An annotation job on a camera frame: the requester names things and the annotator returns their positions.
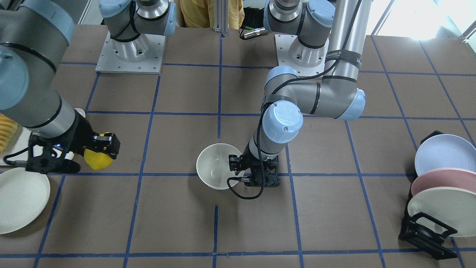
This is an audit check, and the person in yellow shirt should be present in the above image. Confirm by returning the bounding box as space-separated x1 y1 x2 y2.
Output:
180 0 245 29

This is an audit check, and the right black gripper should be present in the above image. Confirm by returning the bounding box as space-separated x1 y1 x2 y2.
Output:
25 112 121 174

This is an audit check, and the sliced yellow fruit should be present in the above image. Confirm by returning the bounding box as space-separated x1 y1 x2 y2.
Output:
0 114 19 154

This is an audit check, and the aluminium frame post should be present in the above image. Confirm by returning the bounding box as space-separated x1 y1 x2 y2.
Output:
213 0 229 35

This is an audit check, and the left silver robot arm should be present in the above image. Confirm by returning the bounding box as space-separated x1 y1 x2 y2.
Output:
227 0 371 187

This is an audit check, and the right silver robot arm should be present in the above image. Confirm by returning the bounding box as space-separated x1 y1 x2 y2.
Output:
1 0 177 174

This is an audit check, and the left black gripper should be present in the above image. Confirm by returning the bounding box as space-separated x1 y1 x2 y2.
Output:
228 147 280 187

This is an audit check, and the yellow lemon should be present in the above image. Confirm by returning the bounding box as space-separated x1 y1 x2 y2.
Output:
83 142 113 170

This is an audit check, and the light blue plate in rack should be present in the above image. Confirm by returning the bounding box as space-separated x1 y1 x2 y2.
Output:
414 134 476 175

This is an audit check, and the white rectangular tray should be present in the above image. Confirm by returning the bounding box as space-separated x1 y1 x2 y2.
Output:
0 108 86 167

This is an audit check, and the pink plate in rack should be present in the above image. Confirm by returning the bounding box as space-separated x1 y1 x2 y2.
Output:
410 167 476 196

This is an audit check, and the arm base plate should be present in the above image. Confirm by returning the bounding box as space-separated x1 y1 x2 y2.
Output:
96 32 165 74
274 34 339 79

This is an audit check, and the white ceramic bowl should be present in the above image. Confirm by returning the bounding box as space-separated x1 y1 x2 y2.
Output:
196 144 244 190

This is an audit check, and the black plate rack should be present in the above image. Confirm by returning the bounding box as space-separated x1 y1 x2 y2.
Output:
398 130 458 261

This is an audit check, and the cream round plate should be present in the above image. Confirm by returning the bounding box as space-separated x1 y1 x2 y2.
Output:
0 168 51 234

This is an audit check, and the cream plate in rack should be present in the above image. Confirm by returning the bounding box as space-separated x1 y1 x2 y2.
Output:
407 187 476 237

